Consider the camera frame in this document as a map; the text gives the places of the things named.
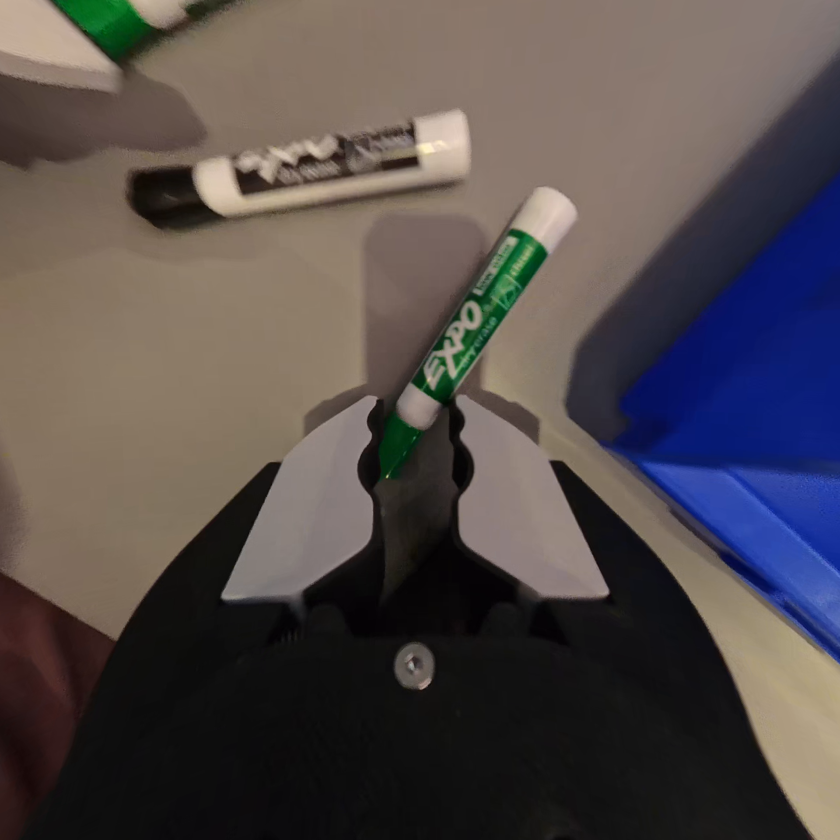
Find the green dry erase marker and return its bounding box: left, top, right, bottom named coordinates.
left=377, top=185, right=580, bottom=481
left=51, top=0, right=201, bottom=64

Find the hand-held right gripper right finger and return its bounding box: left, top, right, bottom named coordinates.
left=448, top=394, right=613, bottom=601

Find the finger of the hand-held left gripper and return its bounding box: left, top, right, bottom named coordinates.
left=0, top=0, right=127, bottom=94

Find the black dry erase marker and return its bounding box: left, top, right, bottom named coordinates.
left=126, top=108, right=473, bottom=232

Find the person's maroon clothing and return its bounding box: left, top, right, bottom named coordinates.
left=0, top=571, right=116, bottom=840

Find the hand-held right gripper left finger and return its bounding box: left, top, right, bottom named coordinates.
left=221, top=395, right=387, bottom=603

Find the blue plastic bin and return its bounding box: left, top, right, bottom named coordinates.
left=607, top=187, right=840, bottom=665

